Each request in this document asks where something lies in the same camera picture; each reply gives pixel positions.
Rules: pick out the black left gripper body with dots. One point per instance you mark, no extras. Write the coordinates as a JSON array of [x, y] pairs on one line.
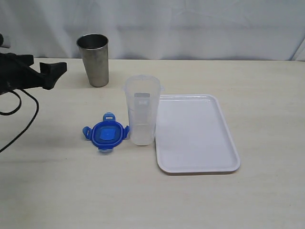
[[12, 78]]

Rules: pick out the white plastic tray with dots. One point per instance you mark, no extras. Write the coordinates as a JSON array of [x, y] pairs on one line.
[[192, 136]]

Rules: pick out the stainless steel cup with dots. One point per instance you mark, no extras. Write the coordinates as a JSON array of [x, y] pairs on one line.
[[94, 53]]

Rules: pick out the blue plastic lid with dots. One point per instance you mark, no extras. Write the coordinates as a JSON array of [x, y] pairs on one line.
[[107, 134]]

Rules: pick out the white backdrop curtain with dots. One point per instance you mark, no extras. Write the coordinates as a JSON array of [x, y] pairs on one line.
[[159, 29]]

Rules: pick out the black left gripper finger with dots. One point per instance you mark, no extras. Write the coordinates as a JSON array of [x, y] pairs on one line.
[[23, 61], [51, 72]]

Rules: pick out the clear tall plastic container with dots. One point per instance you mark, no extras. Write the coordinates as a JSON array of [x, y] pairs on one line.
[[142, 97]]

